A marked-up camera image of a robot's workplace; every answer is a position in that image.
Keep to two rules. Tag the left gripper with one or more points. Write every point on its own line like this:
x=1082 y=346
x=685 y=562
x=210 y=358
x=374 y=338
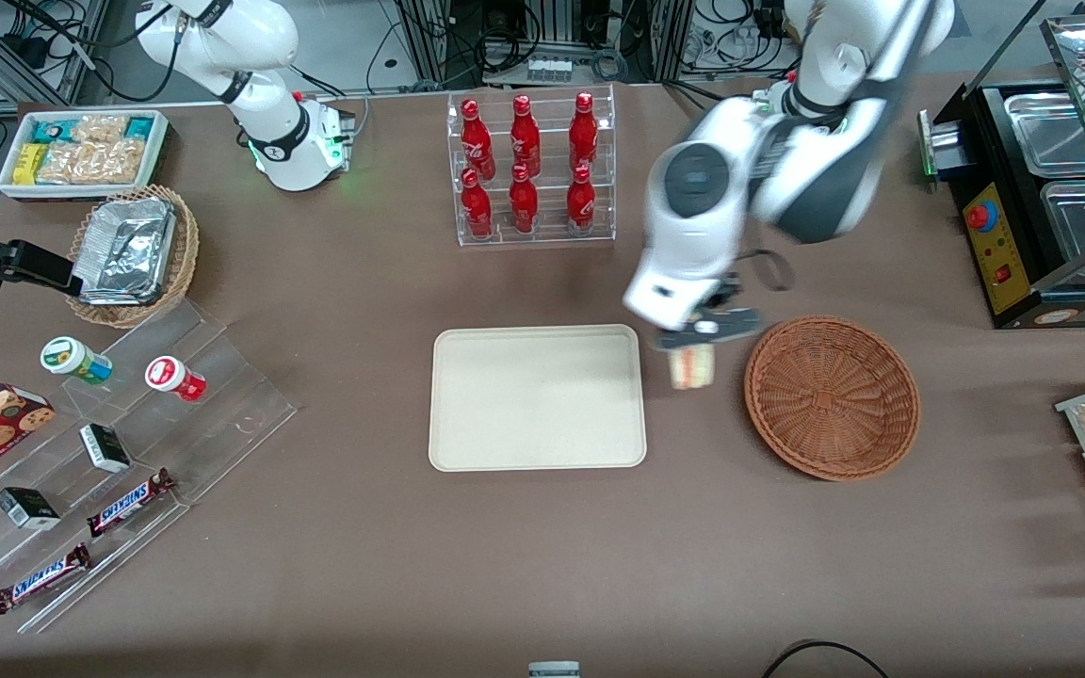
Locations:
x=724 y=293

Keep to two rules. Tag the sandwich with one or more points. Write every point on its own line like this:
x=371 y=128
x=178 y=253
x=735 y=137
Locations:
x=693 y=369

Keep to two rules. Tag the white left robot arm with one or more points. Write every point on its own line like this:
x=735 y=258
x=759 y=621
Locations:
x=844 y=56

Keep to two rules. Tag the light wicker basket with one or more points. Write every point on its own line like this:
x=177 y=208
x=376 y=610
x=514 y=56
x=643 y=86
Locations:
x=186 y=254

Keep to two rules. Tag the cream plastic serving tray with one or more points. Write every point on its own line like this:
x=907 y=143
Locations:
x=538 y=395

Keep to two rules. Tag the brown wicker basket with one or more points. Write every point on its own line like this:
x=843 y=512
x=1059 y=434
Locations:
x=830 y=400

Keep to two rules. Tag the white plastic snack bin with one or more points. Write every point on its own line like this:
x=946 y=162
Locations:
x=81 y=195

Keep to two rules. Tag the stack of aluminium foil trays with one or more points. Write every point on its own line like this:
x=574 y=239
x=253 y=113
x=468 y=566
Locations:
x=123 y=250

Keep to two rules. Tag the green lid small jar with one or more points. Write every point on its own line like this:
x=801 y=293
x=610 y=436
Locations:
x=60 y=355

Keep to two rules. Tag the yellow snack packet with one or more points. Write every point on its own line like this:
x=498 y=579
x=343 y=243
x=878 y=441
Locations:
x=29 y=162

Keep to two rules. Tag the clear cracker snack packet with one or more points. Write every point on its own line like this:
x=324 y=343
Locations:
x=100 y=127
x=67 y=165
x=123 y=158

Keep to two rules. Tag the red cola bottle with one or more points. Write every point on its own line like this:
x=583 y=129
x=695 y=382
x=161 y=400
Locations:
x=475 y=137
x=581 y=198
x=523 y=200
x=583 y=132
x=477 y=202
x=525 y=134

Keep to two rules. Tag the clear acrylic bottle rack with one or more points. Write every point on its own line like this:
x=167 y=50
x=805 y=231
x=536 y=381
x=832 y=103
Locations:
x=547 y=235

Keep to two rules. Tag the teal snack packet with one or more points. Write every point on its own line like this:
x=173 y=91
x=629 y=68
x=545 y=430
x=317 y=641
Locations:
x=138 y=127
x=48 y=130

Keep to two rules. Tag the red lid small jar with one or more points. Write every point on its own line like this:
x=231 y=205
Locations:
x=166 y=375

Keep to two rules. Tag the small black carton box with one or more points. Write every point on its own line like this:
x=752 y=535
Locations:
x=105 y=447
x=27 y=508

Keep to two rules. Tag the clear acrylic stepped display stand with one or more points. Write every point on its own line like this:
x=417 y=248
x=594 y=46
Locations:
x=222 y=405

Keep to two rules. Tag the white power strip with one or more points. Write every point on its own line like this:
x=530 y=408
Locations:
x=550 y=69

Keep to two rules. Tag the Snickers chocolate bar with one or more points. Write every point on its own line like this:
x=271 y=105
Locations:
x=128 y=502
x=39 y=577

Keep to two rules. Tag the red emergency stop button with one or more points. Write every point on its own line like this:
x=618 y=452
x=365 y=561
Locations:
x=980 y=215

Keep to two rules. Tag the black hot food display appliance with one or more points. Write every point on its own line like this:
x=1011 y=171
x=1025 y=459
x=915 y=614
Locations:
x=999 y=254

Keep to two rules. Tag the small grey device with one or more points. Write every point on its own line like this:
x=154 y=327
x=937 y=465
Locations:
x=554 y=669

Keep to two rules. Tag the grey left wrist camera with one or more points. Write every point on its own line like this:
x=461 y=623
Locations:
x=731 y=325

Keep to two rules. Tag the aluminium frame structure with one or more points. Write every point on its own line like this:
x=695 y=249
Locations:
x=429 y=38

